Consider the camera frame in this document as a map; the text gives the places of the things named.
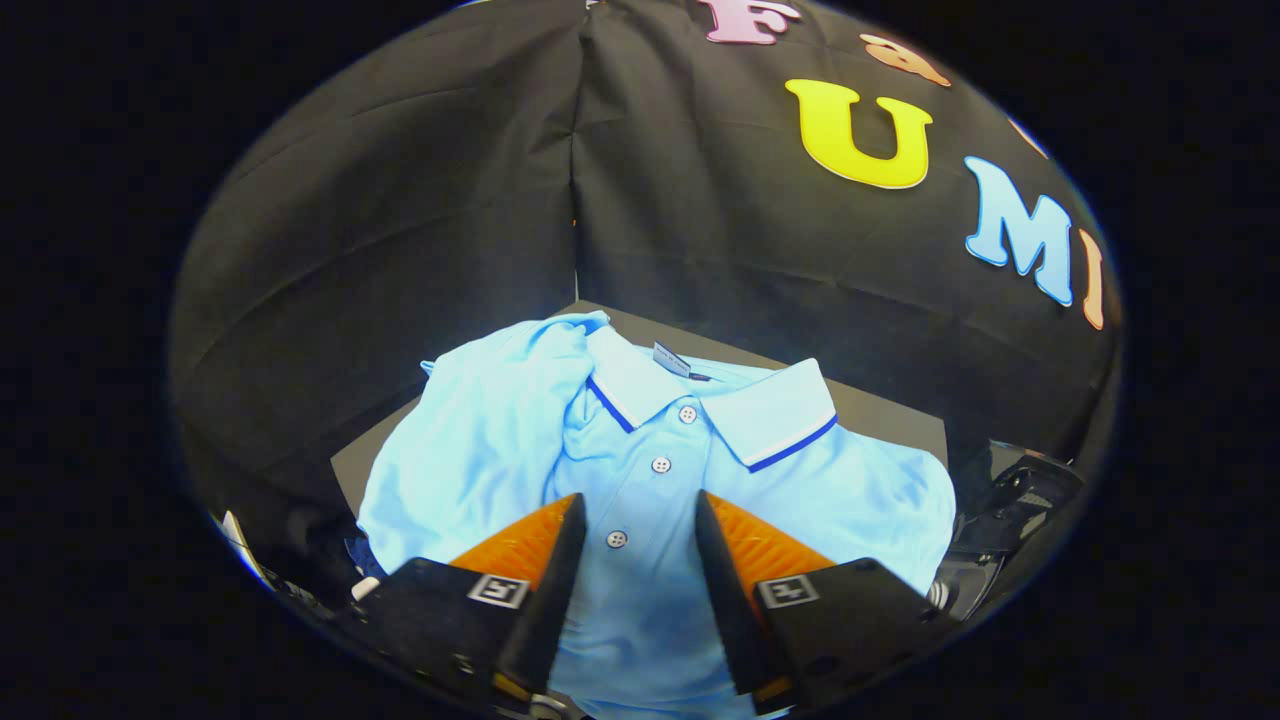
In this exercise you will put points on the black washing machine lid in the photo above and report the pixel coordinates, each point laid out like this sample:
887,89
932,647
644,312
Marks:
1030,490

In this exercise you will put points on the grey washing machine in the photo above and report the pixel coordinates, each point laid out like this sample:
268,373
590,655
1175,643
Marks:
965,585

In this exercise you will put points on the grey cabinet with black top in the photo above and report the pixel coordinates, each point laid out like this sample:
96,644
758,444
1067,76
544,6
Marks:
880,420

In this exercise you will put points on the light blue polo shirt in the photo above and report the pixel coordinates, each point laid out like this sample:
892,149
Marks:
640,620

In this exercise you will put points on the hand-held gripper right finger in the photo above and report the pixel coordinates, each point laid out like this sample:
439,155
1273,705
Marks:
728,600

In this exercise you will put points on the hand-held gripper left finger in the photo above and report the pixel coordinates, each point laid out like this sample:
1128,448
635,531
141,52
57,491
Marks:
550,600

